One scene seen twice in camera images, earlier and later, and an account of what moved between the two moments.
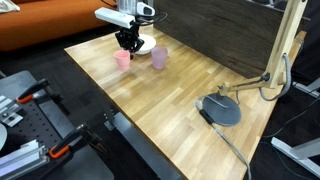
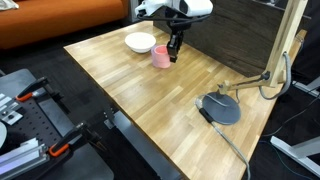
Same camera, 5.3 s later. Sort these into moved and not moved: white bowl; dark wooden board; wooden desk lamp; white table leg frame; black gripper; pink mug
Moved: pink mug; black gripper
Not moved: white bowl; wooden desk lamp; white table leg frame; dark wooden board
